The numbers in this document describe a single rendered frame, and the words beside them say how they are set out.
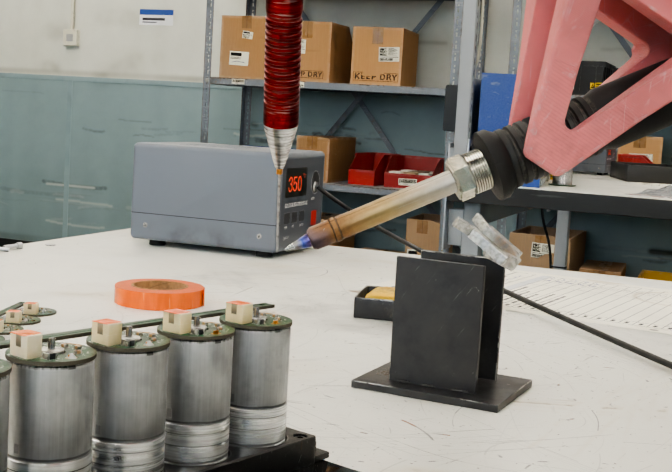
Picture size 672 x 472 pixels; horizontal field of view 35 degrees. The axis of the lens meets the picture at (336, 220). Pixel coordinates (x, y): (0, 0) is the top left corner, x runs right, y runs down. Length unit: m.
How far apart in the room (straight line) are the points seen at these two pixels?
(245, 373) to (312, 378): 0.19
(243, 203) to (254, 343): 0.62
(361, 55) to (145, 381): 4.48
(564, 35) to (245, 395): 0.16
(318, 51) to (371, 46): 0.25
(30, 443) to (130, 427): 0.03
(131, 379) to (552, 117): 0.16
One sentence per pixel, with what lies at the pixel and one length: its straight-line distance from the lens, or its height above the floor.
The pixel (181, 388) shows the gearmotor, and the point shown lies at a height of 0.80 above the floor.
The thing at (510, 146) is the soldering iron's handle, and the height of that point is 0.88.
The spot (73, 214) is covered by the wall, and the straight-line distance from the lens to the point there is 5.98.
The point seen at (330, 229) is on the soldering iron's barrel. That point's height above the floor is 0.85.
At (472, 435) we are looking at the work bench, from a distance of 0.48.
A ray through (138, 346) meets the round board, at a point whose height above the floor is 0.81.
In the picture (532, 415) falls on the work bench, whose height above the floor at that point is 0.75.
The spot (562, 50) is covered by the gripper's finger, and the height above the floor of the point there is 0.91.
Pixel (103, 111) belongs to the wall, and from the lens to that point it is 5.86.
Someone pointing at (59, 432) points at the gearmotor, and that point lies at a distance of 0.31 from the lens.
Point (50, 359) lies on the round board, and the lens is 0.31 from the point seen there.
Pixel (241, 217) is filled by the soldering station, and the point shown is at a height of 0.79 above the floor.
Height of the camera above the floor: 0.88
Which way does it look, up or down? 6 degrees down
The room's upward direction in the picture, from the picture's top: 3 degrees clockwise
